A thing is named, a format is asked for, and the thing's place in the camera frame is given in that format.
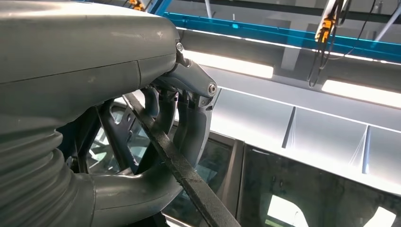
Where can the bright ceiling light panel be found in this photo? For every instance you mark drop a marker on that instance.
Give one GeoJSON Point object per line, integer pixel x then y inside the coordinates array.
{"type": "Point", "coordinates": [231, 64]}
{"type": "Point", "coordinates": [363, 92]}

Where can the blue steel shelf rack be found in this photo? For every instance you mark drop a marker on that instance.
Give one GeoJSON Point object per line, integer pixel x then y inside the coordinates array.
{"type": "Point", "coordinates": [282, 34]}

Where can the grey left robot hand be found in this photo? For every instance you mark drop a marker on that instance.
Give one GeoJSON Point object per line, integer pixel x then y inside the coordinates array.
{"type": "Point", "coordinates": [78, 40]}

